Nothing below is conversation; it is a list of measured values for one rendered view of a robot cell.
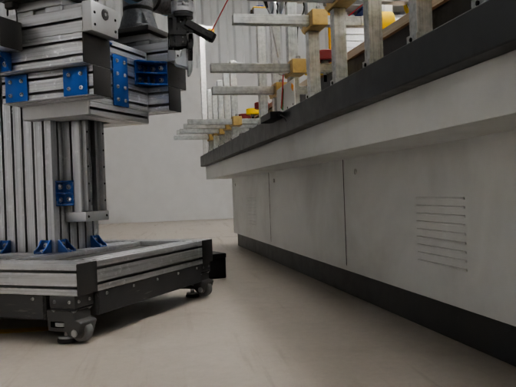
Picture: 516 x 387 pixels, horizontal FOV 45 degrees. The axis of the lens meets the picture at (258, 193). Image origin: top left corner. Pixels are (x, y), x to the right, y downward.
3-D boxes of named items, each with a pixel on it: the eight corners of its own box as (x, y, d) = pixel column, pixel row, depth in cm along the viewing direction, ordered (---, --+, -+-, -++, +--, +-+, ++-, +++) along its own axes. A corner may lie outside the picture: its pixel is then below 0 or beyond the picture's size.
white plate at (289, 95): (294, 107, 216) (292, 77, 216) (276, 116, 242) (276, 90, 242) (296, 107, 217) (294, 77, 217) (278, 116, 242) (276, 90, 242)
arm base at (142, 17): (110, 32, 239) (110, 6, 239) (133, 41, 253) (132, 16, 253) (144, 27, 233) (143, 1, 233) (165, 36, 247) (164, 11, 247)
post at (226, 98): (226, 150, 372) (223, 69, 371) (225, 150, 375) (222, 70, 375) (232, 150, 372) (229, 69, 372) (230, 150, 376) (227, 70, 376)
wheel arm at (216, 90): (213, 96, 240) (213, 84, 240) (212, 97, 244) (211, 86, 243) (321, 95, 249) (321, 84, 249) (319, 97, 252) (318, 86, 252)
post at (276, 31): (274, 120, 249) (270, 0, 249) (272, 122, 253) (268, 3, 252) (283, 120, 250) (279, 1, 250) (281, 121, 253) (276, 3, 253)
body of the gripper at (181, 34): (168, 51, 217) (167, 17, 217) (193, 52, 219) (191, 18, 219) (170, 47, 210) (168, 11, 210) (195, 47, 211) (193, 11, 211)
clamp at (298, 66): (292, 72, 217) (292, 57, 217) (282, 80, 231) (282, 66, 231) (308, 72, 219) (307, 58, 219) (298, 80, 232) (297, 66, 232)
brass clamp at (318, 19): (311, 24, 193) (310, 8, 193) (299, 35, 206) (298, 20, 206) (329, 24, 194) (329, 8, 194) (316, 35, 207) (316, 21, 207)
